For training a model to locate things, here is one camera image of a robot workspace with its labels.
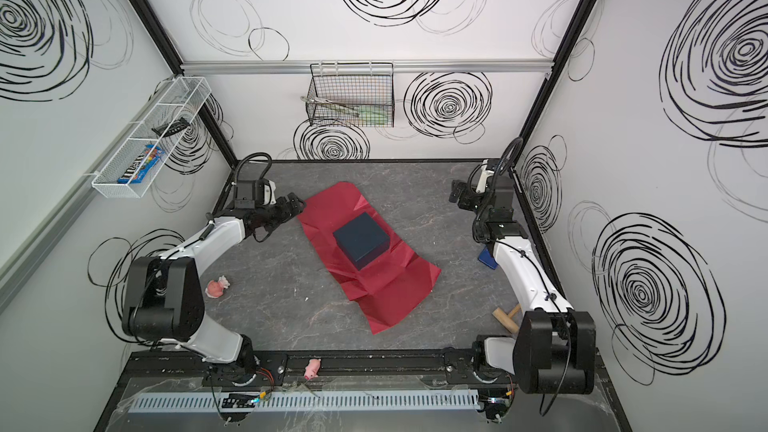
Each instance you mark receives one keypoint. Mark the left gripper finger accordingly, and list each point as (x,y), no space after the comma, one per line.
(285,214)
(295,202)

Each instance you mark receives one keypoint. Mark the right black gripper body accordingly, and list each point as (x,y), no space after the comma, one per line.
(469,200)

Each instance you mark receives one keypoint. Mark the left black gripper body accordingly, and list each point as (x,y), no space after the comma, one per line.
(269,214)

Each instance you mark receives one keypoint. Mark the dark blue gift box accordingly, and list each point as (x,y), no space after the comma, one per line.
(362,240)

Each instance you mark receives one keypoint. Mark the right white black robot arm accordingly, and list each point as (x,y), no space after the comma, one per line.
(553,350)

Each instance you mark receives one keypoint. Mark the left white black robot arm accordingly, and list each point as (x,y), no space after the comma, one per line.
(164,299)

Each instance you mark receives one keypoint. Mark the blue tape dispenser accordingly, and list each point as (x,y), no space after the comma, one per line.
(485,257)

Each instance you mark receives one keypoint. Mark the pink white crumpled toy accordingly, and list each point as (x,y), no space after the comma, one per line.
(216,288)

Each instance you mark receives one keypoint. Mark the metal tongs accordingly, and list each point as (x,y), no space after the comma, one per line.
(331,105)

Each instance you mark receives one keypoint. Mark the green item in basket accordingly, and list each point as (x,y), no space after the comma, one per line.
(373,115)

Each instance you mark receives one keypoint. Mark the wooden mallet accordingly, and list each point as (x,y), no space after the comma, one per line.
(507,319)

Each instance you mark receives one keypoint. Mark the blue candy packet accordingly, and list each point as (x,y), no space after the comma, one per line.
(142,165)

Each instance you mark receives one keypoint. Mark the small pink pig figure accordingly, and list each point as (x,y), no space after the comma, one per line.
(312,369)

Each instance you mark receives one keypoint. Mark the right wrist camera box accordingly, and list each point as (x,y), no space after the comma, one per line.
(486,175)

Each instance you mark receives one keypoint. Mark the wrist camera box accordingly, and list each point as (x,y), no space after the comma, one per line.
(254,193)
(486,175)

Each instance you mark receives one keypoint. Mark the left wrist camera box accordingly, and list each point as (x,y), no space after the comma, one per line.
(254,193)

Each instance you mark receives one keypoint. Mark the black wire wall basket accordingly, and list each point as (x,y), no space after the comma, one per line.
(350,83)

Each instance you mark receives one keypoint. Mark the white wire wall shelf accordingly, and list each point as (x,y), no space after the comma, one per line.
(176,98)

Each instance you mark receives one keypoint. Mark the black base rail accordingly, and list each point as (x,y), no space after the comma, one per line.
(450,365)

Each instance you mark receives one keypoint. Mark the grey slotted cable duct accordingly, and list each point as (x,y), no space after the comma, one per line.
(332,401)

